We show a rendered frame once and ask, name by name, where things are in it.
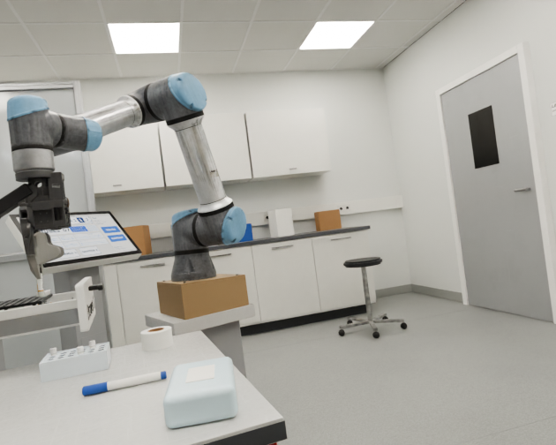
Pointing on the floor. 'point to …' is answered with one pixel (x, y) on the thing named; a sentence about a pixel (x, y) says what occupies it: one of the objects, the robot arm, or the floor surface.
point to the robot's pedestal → (212, 329)
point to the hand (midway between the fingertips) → (34, 272)
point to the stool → (367, 298)
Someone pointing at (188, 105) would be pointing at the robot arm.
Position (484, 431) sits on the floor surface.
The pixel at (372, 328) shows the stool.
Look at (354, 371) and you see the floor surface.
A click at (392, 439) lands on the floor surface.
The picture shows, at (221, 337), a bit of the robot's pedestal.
